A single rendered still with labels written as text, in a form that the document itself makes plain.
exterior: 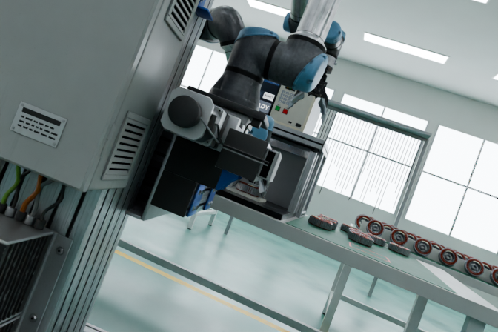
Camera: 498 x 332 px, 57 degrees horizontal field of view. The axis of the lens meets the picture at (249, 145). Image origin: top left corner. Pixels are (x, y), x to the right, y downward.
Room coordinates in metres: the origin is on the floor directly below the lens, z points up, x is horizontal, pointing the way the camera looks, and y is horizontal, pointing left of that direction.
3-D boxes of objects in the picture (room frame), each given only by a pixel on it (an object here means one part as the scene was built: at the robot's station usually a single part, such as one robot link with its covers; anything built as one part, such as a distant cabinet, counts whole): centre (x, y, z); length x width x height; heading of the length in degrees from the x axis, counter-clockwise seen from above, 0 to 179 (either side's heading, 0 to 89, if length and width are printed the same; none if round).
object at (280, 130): (2.29, -0.03, 1.09); 0.68 x 0.44 x 0.05; 76
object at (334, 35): (1.67, -0.12, 1.45); 0.11 x 0.11 x 0.08; 76
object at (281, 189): (2.22, -0.01, 0.92); 0.66 x 0.01 x 0.30; 76
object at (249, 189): (1.95, -0.07, 0.80); 0.11 x 0.11 x 0.04
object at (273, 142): (2.07, 0.03, 1.03); 0.62 x 0.01 x 0.03; 76
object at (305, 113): (2.29, -0.04, 1.22); 0.44 x 0.39 x 0.20; 76
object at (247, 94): (1.31, 0.09, 1.09); 0.15 x 0.15 x 0.10
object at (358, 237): (2.06, -0.61, 0.77); 0.11 x 0.11 x 0.04
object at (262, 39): (1.31, 0.08, 1.20); 0.13 x 0.12 x 0.14; 76
